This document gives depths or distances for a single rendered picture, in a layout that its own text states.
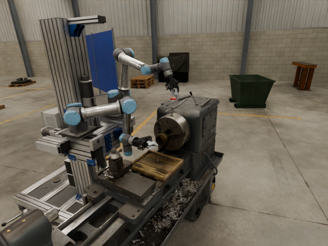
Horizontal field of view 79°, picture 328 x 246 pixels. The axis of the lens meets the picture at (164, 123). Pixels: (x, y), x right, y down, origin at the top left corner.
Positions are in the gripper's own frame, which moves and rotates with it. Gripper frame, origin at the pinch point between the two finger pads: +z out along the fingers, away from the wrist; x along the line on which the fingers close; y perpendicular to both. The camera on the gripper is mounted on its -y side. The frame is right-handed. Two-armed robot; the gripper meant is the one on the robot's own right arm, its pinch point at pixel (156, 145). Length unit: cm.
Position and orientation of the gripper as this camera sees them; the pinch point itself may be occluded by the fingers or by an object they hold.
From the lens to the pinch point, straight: 155.9
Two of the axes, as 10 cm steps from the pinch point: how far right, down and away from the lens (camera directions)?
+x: -0.4, -9.3, -3.7
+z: 8.4, 1.6, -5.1
